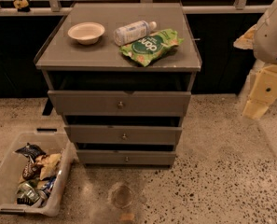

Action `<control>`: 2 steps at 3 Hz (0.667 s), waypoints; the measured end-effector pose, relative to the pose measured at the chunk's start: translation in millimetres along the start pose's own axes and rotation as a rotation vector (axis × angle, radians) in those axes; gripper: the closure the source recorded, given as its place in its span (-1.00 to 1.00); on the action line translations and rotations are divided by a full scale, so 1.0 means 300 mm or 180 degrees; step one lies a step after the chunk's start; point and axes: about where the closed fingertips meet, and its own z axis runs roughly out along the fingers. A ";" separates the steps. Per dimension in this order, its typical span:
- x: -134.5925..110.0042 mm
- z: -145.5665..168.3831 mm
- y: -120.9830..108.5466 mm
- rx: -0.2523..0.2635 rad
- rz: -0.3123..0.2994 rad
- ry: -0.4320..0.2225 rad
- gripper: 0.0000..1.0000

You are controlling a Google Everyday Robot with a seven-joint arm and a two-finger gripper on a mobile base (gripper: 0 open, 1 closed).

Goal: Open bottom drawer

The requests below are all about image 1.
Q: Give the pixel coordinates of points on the clear plastic bin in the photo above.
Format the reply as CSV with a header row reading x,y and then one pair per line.
x,y
11,169

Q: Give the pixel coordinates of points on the yellow black toy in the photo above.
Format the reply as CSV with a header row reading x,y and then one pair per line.
x,y
22,5

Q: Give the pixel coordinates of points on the white paper bowl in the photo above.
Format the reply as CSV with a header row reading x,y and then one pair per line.
x,y
86,33

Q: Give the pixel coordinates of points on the brown snack bag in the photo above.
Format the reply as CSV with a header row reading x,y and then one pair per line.
x,y
31,171

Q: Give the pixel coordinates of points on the green snack bag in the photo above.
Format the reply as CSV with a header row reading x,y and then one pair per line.
x,y
152,47

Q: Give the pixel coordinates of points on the grey middle drawer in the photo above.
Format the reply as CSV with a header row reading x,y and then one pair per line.
x,y
139,135

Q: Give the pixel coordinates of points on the dark blue chip bag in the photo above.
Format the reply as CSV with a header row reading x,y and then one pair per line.
x,y
31,151

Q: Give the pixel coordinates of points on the blue white soda can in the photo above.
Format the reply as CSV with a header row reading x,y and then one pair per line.
x,y
46,189

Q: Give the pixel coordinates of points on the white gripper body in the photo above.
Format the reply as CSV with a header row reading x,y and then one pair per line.
x,y
270,37

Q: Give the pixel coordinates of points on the grey top drawer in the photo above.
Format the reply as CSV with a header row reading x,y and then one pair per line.
x,y
121,103

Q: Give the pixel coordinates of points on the clear plastic bottle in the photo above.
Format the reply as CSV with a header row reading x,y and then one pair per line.
x,y
134,31

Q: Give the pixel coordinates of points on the grey drawer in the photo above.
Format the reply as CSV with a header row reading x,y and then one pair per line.
x,y
121,103
111,157
139,135

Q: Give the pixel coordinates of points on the yellow chip bag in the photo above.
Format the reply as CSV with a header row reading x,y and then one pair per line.
x,y
49,164

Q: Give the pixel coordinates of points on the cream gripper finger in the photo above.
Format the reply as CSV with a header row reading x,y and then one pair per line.
x,y
254,110

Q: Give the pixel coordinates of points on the grey drawer cabinet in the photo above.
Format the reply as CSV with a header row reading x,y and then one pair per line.
x,y
70,66

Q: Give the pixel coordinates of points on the grey bottom drawer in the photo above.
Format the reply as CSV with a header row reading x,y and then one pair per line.
x,y
111,157

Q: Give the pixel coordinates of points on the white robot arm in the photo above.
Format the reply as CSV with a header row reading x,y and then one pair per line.
x,y
261,38

